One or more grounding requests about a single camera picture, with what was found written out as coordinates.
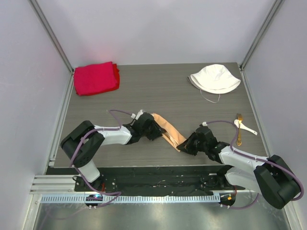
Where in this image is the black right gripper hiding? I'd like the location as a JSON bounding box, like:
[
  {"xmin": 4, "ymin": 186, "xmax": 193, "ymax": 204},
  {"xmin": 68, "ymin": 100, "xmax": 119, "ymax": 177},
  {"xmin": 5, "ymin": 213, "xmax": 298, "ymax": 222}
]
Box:
[{"xmin": 177, "ymin": 131, "xmax": 208, "ymax": 156}]

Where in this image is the beige satin napkin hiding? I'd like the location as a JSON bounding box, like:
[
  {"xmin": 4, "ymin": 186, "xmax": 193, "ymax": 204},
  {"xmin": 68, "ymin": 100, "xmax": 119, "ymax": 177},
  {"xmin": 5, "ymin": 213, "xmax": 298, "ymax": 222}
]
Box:
[{"xmin": 152, "ymin": 113, "xmax": 186, "ymax": 152}]

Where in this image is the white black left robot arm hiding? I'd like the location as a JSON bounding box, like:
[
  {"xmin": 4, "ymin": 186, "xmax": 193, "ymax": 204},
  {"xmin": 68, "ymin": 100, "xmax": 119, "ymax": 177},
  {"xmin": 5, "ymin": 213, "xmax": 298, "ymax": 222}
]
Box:
[{"xmin": 60, "ymin": 112, "xmax": 166, "ymax": 191}]

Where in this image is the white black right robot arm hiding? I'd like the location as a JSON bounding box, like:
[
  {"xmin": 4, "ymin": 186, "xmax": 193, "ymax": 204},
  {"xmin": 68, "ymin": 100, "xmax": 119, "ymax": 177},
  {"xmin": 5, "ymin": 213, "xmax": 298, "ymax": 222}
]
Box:
[{"xmin": 177, "ymin": 126, "xmax": 304, "ymax": 209}]

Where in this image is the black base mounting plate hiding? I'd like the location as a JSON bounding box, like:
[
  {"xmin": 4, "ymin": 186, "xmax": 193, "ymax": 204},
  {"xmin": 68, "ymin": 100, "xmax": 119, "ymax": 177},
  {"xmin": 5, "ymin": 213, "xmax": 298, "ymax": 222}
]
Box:
[{"xmin": 45, "ymin": 165, "xmax": 248, "ymax": 196}]

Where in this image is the white ceramic spoon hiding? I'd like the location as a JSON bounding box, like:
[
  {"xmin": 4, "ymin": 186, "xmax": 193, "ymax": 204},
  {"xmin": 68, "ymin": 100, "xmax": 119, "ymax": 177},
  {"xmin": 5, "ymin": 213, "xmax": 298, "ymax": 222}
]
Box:
[{"xmin": 234, "ymin": 119, "xmax": 258, "ymax": 136}]

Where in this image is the gold fork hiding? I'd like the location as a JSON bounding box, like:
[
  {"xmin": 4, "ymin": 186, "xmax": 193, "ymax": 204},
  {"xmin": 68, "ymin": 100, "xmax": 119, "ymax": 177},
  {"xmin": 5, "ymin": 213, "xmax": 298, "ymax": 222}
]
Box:
[{"xmin": 236, "ymin": 114, "xmax": 243, "ymax": 146}]

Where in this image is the white bucket hat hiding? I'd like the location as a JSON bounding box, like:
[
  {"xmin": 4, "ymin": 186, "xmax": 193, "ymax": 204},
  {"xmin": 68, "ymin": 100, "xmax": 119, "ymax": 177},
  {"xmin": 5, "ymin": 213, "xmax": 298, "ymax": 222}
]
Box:
[{"xmin": 187, "ymin": 64, "xmax": 241, "ymax": 104}]

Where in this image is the red folded cloth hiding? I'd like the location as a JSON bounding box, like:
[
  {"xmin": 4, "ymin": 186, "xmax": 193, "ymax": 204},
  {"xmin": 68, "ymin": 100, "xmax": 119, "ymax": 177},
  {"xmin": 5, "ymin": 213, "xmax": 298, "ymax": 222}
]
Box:
[{"xmin": 73, "ymin": 62, "xmax": 120, "ymax": 96}]

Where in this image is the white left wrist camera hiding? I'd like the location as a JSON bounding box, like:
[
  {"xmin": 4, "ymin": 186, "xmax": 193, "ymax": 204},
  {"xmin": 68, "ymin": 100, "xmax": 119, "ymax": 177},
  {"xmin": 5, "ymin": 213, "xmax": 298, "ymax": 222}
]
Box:
[{"xmin": 131, "ymin": 109, "xmax": 145, "ymax": 120}]

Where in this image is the white slotted cable duct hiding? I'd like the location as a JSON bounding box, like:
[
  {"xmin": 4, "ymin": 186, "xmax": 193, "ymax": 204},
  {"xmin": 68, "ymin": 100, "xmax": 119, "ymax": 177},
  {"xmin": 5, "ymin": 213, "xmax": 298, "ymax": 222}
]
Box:
[{"xmin": 40, "ymin": 194, "xmax": 220, "ymax": 204}]

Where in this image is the aluminium frame rail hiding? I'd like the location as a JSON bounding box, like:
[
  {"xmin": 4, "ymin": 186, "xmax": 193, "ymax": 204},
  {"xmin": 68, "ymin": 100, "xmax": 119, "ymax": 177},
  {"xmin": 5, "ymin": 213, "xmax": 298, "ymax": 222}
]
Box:
[{"xmin": 29, "ymin": 172, "xmax": 293, "ymax": 194}]

